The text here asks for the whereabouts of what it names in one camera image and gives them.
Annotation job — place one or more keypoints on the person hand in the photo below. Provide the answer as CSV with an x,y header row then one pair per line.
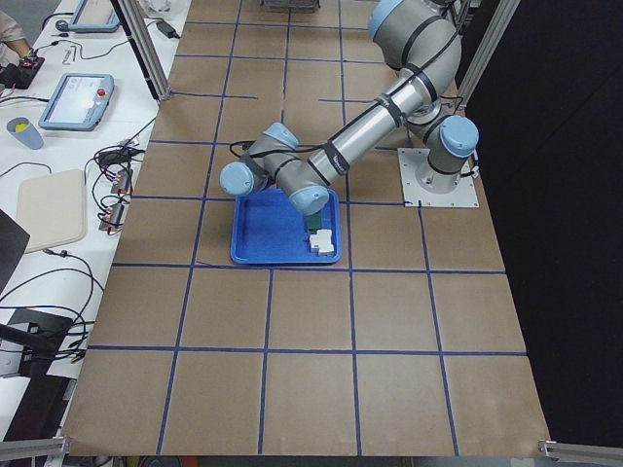
x,y
19,46

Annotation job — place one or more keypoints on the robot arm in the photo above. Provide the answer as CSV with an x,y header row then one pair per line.
x,y
424,49

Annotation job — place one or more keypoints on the black joystick box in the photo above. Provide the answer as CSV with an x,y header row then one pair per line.
x,y
20,76

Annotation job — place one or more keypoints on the near teach pendant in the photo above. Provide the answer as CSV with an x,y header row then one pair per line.
x,y
78,102

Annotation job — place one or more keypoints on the teach pendant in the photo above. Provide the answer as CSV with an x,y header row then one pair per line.
x,y
78,102
94,16

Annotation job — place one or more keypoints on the grey cup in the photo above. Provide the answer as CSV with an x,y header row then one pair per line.
x,y
25,132

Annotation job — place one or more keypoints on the far teach pendant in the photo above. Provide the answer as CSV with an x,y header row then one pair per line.
x,y
94,16

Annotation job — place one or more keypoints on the black power adapter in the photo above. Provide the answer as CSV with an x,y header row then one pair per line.
x,y
167,30

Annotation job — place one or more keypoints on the beige pad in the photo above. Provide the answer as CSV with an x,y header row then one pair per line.
x,y
52,209

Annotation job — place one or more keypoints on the black monitor stand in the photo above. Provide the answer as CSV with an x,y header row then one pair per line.
x,y
30,341

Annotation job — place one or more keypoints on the blue plastic tray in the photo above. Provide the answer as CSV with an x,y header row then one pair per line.
x,y
268,231

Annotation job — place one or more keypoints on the green terminal block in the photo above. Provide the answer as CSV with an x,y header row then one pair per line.
x,y
314,222

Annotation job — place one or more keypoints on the white circuit breaker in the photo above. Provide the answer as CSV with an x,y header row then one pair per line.
x,y
321,243

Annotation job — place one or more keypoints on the aluminium frame post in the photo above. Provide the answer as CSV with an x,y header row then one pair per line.
x,y
131,20

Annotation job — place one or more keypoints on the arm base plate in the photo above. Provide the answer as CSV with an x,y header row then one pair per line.
x,y
422,186

